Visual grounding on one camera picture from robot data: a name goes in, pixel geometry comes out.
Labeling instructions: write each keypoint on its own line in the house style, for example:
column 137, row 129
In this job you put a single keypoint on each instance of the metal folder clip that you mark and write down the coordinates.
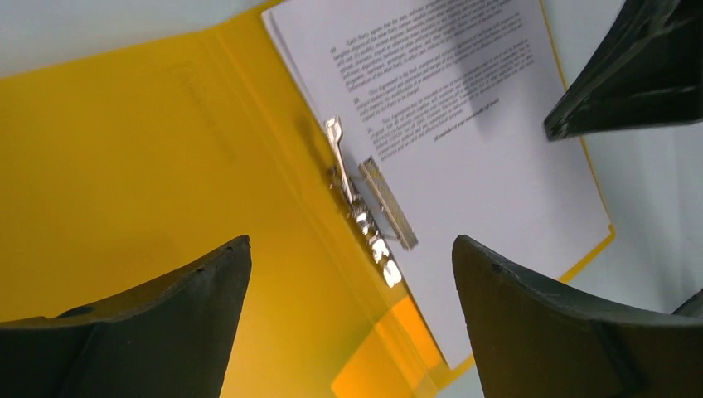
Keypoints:
column 372, row 206

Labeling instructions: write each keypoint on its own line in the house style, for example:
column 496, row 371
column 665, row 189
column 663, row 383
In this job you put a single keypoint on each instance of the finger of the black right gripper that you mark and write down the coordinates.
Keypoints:
column 646, row 73

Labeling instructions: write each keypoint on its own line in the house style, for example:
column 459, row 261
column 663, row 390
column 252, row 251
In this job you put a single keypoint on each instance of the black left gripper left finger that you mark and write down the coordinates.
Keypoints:
column 169, row 337

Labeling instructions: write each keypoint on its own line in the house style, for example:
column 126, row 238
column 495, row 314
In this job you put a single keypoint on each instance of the white text paper sheet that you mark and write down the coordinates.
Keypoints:
column 449, row 99

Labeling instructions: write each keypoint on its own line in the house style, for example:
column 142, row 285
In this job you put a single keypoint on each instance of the yellow plastic folder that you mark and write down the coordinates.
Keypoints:
column 121, row 167

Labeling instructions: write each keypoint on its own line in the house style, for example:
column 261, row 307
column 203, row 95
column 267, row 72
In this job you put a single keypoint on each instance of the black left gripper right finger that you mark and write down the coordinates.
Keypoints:
column 533, row 336

